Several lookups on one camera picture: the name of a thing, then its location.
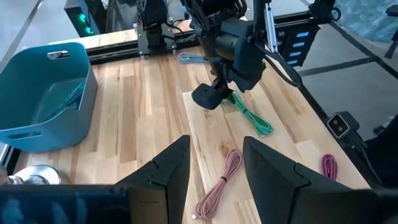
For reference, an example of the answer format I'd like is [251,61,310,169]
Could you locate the black computer tower green lights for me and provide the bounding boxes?
[63,0,108,38]

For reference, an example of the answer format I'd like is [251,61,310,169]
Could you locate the pink braided USB cable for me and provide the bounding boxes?
[192,149,244,221]

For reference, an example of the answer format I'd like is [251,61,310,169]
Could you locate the green braided USB cable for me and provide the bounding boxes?
[220,91,275,138]

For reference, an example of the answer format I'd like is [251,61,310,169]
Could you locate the grey braided USB cable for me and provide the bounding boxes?
[177,52,208,65]

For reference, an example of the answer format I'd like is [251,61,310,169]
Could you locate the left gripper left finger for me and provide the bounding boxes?
[114,135,192,224]

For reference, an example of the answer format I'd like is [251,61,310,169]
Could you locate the black control box blue lights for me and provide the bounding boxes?
[275,24,321,68]

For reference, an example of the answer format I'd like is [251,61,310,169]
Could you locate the small black depth camera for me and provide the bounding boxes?
[326,111,361,139]

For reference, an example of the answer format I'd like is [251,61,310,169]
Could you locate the teal braided USB cable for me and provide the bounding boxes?
[42,79,86,124]

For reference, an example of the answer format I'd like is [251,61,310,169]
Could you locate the blue plastic bin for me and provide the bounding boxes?
[0,42,98,153]

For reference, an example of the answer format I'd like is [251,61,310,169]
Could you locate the maroon braided USB cable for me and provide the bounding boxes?
[320,153,339,182]

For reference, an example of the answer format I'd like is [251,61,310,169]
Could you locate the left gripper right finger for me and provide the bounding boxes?
[243,136,373,224]

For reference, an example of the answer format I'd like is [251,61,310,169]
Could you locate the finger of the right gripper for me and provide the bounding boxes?
[229,81,247,95]
[214,78,231,98]

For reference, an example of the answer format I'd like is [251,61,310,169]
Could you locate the table lamp with white shade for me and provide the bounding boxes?
[0,164,62,186]

